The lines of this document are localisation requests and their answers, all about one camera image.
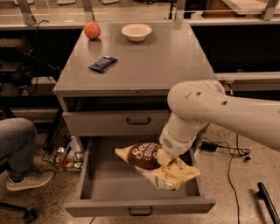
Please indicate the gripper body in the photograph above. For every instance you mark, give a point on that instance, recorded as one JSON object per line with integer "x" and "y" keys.
{"x": 171, "y": 143}

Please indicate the brown yellow chip bag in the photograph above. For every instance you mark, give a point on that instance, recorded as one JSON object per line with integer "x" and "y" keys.
{"x": 143, "y": 157}

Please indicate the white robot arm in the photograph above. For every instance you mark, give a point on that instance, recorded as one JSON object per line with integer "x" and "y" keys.
{"x": 195, "y": 104}

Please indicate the open grey lower drawer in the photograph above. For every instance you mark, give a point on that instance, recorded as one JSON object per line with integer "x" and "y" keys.
{"x": 111, "y": 187}

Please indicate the grey drawer cabinet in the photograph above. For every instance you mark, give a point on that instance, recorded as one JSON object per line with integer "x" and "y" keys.
{"x": 141, "y": 77}

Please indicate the closed grey middle drawer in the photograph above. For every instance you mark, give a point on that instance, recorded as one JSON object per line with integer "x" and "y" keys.
{"x": 116, "y": 123}

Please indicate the black power adapter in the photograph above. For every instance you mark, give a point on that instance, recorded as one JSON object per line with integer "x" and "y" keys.
{"x": 205, "y": 146}

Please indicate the black bar on floor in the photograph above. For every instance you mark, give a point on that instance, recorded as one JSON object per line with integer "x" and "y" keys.
{"x": 264, "y": 195}

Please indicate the dark blue snack bar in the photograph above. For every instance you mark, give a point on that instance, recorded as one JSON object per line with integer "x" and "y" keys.
{"x": 102, "y": 64}

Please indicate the white bowl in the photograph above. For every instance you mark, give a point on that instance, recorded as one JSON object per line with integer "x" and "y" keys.
{"x": 136, "y": 32}

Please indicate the white grey sneaker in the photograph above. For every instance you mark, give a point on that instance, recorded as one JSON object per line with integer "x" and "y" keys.
{"x": 31, "y": 181}

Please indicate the black office chair base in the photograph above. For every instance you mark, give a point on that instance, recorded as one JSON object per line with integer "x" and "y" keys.
{"x": 28, "y": 215}

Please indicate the red apple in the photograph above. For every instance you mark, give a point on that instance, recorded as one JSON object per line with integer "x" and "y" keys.
{"x": 92, "y": 30}

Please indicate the person's leg in jeans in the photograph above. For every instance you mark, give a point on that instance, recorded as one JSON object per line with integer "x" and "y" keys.
{"x": 17, "y": 144}

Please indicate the black machinery on shelf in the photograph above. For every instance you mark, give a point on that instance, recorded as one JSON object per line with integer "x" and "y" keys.
{"x": 20, "y": 68}

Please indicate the wire basket with cans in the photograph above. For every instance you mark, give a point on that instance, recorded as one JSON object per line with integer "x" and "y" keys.
{"x": 64, "y": 154}

